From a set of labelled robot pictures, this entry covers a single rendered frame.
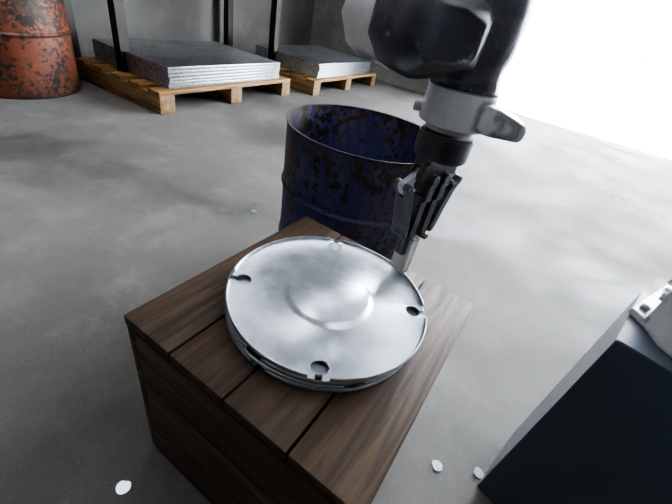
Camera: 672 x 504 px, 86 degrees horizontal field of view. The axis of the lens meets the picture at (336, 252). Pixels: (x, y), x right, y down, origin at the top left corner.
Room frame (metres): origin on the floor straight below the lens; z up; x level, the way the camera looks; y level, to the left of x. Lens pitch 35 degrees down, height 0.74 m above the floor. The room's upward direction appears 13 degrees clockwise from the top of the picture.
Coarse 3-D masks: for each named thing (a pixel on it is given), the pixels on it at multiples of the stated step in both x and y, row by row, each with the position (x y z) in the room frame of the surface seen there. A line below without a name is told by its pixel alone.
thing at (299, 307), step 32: (256, 256) 0.45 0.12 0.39; (288, 256) 0.47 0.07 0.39; (320, 256) 0.49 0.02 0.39; (352, 256) 0.51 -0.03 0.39; (256, 288) 0.38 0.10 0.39; (288, 288) 0.39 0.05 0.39; (320, 288) 0.40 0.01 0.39; (352, 288) 0.42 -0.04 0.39; (384, 288) 0.44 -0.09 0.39; (416, 288) 0.45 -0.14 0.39; (256, 320) 0.32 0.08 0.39; (288, 320) 0.33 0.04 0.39; (320, 320) 0.34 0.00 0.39; (352, 320) 0.35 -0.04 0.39; (384, 320) 0.37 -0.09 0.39; (416, 320) 0.39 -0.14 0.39; (256, 352) 0.27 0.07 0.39; (288, 352) 0.28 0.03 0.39; (320, 352) 0.29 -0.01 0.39; (352, 352) 0.30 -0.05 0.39; (384, 352) 0.31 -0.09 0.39
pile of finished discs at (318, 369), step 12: (336, 240) 0.55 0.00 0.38; (240, 276) 0.40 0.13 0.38; (408, 312) 0.41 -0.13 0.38; (420, 312) 0.41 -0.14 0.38; (228, 324) 0.32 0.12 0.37; (240, 348) 0.29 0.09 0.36; (252, 360) 0.28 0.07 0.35; (264, 360) 0.27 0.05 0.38; (264, 372) 0.27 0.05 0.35; (276, 372) 0.26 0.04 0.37; (288, 372) 0.26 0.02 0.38; (324, 372) 0.27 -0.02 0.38; (288, 384) 0.26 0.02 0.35; (300, 384) 0.26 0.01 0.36; (312, 384) 0.26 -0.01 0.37; (324, 384) 0.26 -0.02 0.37; (336, 384) 0.26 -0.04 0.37; (348, 384) 0.27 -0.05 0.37; (360, 384) 0.28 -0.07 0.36; (372, 384) 0.28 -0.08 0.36
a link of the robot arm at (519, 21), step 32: (384, 0) 0.45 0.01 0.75; (416, 0) 0.42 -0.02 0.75; (448, 0) 0.42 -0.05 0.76; (480, 0) 0.45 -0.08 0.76; (512, 0) 0.47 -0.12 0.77; (384, 32) 0.43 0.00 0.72; (416, 32) 0.41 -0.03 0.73; (448, 32) 0.42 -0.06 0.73; (480, 32) 0.44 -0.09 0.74; (512, 32) 0.47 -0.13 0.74; (384, 64) 0.47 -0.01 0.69; (416, 64) 0.42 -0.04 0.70; (448, 64) 0.43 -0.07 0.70; (480, 64) 0.46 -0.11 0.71
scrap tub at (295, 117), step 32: (288, 128) 0.85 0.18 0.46; (320, 128) 1.09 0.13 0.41; (352, 128) 1.14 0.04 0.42; (384, 128) 1.14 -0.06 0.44; (416, 128) 1.09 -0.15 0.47; (288, 160) 0.84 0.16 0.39; (320, 160) 0.75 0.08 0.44; (352, 160) 0.73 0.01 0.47; (384, 160) 1.12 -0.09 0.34; (288, 192) 0.81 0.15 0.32; (320, 192) 0.75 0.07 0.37; (352, 192) 0.74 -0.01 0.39; (384, 192) 0.75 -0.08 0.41; (288, 224) 0.81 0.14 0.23; (352, 224) 0.74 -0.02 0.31; (384, 224) 0.75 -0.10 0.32; (384, 256) 0.78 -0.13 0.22
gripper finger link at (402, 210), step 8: (408, 184) 0.46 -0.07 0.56; (408, 192) 0.46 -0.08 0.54; (400, 200) 0.47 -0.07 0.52; (408, 200) 0.46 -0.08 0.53; (400, 208) 0.47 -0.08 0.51; (408, 208) 0.47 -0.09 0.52; (400, 216) 0.47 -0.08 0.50; (408, 216) 0.47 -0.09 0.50; (392, 224) 0.49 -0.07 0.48; (400, 224) 0.47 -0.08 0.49; (408, 224) 0.47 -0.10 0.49; (400, 232) 0.47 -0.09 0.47
